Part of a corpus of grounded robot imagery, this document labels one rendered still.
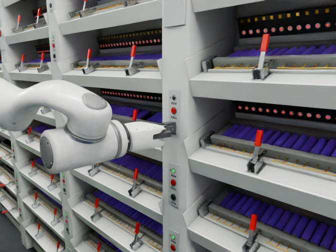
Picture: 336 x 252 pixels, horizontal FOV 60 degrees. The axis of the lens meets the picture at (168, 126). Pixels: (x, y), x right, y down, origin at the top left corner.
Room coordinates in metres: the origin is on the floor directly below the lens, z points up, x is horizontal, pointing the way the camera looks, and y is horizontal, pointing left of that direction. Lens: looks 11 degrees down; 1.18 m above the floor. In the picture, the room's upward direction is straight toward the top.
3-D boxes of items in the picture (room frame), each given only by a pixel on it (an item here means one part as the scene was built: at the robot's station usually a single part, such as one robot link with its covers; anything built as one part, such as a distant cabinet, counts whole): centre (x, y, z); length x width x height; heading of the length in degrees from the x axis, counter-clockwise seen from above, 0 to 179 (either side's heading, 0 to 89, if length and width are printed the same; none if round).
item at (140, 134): (0.66, 0.08, 1.02); 0.11 x 0.10 x 0.07; 134
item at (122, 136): (0.62, 0.12, 1.02); 0.09 x 0.03 x 0.08; 44
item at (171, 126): (0.72, 0.00, 1.02); 0.07 x 0.03 x 0.03; 134
